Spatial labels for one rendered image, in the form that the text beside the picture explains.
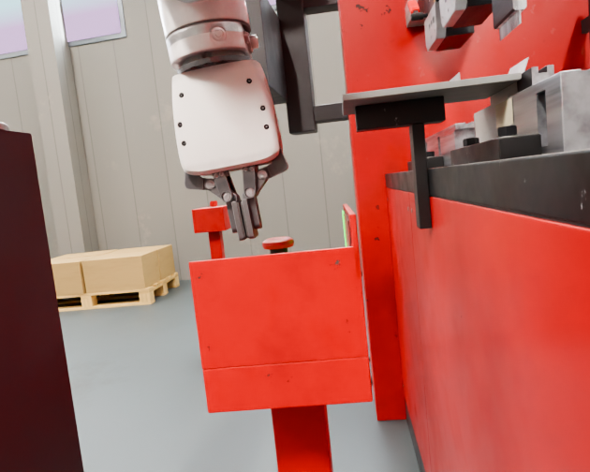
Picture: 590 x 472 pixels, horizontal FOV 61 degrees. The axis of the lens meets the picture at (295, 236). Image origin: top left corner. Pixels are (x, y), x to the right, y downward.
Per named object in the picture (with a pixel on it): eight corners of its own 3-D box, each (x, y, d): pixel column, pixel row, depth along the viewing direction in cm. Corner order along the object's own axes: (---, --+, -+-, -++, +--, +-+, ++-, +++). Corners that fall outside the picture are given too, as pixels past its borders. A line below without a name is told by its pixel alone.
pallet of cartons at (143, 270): (186, 285, 491) (181, 243, 487) (144, 307, 407) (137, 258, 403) (79, 291, 516) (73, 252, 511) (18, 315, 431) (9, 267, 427)
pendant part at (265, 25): (263, 106, 228) (254, 25, 225) (288, 103, 226) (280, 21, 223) (237, 89, 184) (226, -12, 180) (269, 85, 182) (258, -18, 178)
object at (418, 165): (365, 231, 89) (354, 109, 87) (448, 224, 87) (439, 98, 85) (366, 234, 85) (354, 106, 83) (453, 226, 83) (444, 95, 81)
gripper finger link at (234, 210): (238, 173, 52) (250, 236, 53) (209, 180, 52) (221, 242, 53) (232, 173, 49) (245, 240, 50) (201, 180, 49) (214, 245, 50)
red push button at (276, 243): (266, 265, 63) (263, 237, 63) (297, 262, 63) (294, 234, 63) (262, 271, 59) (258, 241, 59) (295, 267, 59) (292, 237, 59)
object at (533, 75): (491, 109, 90) (490, 92, 90) (508, 107, 90) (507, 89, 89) (532, 89, 70) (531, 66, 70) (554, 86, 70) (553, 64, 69)
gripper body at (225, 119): (267, 56, 53) (287, 161, 54) (175, 76, 54) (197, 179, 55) (258, 36, 45) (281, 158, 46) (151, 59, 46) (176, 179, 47)
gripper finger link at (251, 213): (269, 168, 52) (281, 230, 53) (240, 173, 52) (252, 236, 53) (265, 167, 49) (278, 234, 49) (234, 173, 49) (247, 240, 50)
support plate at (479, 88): (343, 115, 94) (342, 110, 94) (486, 98, 91) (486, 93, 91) (343, 100, 76) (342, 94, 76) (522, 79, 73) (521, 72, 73)
